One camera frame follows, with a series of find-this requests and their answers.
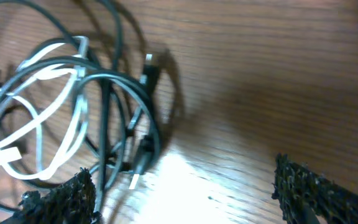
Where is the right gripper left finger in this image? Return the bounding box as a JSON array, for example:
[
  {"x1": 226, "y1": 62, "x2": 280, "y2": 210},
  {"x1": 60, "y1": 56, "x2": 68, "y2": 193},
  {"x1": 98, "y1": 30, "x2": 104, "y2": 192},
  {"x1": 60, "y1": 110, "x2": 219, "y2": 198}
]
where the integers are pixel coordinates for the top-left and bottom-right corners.
[{"x1": 0, "y1": 168, "x2": 101, "y2": 224}]

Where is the black cable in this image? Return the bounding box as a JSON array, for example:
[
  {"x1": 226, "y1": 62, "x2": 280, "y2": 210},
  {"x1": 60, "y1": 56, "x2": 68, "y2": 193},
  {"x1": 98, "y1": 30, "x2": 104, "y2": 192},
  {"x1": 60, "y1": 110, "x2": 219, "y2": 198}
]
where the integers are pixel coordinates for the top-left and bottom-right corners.
[{"x1": 0, "y1": 0, "x2": 163, "y2": 224}]

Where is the white cable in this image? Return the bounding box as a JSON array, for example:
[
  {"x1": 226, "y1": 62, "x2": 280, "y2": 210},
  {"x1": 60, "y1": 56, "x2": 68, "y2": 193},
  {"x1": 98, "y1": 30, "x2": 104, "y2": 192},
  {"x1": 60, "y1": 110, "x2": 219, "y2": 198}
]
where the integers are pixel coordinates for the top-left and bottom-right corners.
[{"x1": 0, "y1": 35, "x2": 90, "y2": 181}]

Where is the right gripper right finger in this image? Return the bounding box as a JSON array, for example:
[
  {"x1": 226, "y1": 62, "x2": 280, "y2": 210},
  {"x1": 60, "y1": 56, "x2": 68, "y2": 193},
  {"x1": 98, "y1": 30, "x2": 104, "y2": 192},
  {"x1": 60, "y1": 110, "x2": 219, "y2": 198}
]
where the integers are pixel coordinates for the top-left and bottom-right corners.
[{"x1": 272, "y1": 154, "x2": 358, "y2": 223}]

